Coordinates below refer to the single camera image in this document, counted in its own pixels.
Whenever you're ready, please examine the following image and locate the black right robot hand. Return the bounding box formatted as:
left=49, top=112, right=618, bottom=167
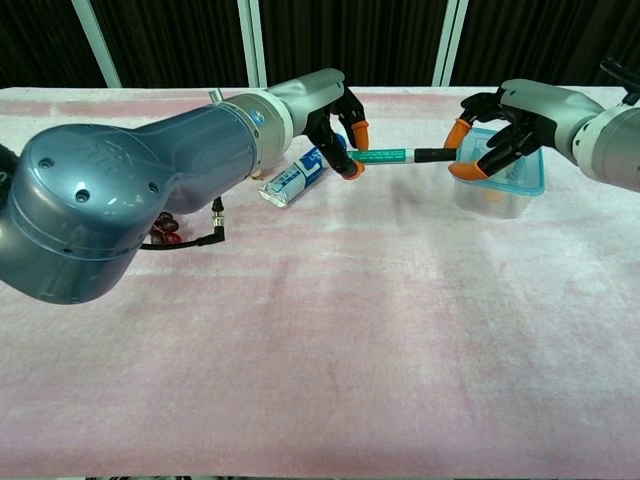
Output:
left=446, top=78, right=604, bottom=181

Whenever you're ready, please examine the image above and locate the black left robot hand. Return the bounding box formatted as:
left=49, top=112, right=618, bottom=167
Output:
left=267, top=68, right=371, bottom=180

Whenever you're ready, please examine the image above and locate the green marker pen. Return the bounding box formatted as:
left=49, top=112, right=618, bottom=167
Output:
left=348, top=147, right=417, bottom=165

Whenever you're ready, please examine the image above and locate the black marker cap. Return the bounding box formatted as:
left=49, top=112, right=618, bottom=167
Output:
left=413, top=146, right=459, bottom=164

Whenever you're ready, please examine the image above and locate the blue rimmed container lid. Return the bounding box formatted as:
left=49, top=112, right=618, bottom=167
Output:
left=449, top=127, right=545, bottom=197

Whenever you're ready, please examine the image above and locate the dark pleated curtain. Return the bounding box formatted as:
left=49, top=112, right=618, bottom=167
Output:
left=0, top=0, right=640, bottom=90

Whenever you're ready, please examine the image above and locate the blue white toothpaste tube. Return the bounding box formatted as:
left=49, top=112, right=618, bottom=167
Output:
left=257, top=133, right=349, bottom=210

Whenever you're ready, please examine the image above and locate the clear plastic food container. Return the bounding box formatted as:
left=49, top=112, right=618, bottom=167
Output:
left=452, top=172, right=544, bottom=220

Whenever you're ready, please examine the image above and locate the dark red grape bunch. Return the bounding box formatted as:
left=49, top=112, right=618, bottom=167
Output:
left=149, top=212, right=182, bottom=246

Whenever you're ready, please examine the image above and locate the pink plush table cloth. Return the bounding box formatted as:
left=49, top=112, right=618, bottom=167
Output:
left=0, top=85, right=640, bottom=479

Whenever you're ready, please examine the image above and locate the white frame post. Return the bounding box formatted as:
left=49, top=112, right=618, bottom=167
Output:
left=237, top=0, right=269, bottom=89
left=432, top=0, right=471, bottom=87
left=69, top=0, right=124, bottom=89

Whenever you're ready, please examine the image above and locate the black cable bundle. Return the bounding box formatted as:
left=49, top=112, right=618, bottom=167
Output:
left=599, top=57, right=640, bottom=107

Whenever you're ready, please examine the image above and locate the black strap with white letters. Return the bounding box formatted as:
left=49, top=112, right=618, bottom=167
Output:
left=0, top=143, right=22, bottom=212

